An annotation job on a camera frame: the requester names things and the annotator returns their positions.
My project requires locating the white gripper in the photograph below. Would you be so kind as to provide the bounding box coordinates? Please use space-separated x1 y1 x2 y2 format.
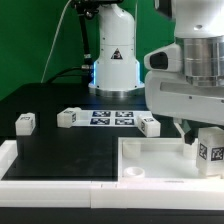
145 71 224 145

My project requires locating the white square tabletop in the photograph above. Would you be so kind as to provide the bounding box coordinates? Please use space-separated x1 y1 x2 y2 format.
118 138 222 181

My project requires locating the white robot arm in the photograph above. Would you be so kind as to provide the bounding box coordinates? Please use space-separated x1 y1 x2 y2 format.
89 0 224 126

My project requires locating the white U-shaped obstacle fence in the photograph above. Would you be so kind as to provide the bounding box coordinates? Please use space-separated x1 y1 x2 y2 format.
0 140 224 210

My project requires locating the marker tag sheet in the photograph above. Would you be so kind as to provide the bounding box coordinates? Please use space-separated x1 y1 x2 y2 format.
73 110 152 127

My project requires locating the black cable bundle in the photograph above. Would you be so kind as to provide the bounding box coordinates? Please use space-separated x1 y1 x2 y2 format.
44 0 101 86

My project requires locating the white cable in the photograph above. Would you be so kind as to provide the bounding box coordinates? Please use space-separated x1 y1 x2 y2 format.
40 0 73 84

